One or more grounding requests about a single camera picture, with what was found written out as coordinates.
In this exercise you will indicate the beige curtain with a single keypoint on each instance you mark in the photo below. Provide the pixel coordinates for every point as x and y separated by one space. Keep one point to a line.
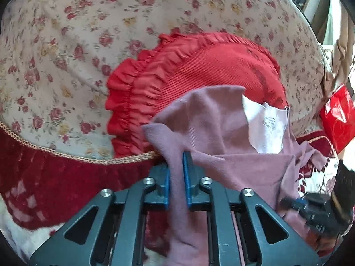
342 52

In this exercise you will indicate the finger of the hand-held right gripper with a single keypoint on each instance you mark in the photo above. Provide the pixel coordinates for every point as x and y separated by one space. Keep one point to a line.
294 204

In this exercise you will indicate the red glossy bag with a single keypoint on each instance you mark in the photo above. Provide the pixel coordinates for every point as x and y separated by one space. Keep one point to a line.
338 116

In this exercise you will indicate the red ruffled round cushion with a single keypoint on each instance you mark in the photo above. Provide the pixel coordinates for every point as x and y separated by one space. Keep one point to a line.
194 69

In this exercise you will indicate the mauve knit garment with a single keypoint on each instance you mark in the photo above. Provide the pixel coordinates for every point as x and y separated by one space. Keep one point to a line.
222 149

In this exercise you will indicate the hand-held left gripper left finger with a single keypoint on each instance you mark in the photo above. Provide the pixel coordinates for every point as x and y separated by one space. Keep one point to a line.
165 188

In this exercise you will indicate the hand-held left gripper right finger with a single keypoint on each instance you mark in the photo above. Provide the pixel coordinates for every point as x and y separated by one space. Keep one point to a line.
188 183

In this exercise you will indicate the dark red and white blanket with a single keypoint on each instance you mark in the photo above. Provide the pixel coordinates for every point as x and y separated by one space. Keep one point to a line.
55 177

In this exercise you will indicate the floral sofa cushion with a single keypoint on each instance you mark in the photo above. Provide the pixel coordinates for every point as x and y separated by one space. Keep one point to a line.
83 47

